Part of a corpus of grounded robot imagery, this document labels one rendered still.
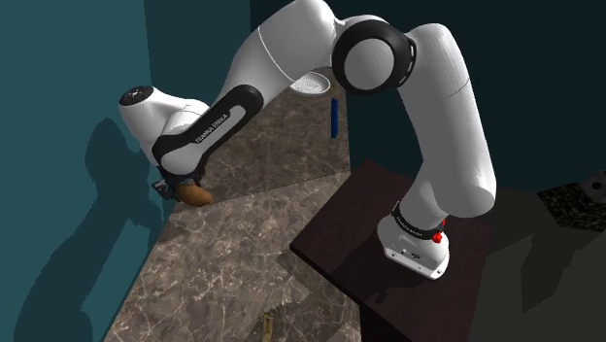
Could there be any brown potato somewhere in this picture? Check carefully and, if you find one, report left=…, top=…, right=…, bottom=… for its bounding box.
left=176, top=183, right=215, bottom=208

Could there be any yellow-brown thin utensil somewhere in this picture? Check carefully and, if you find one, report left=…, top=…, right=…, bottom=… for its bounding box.
left=261, top=312, right=276, bottom=342

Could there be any blue pen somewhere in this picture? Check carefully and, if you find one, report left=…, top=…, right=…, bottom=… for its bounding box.
left=330, top=97, right=340, bottom=140

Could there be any dark brown robot stand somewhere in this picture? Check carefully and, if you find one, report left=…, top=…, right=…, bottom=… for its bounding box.
left=289, top=158, right=494, bottom=342

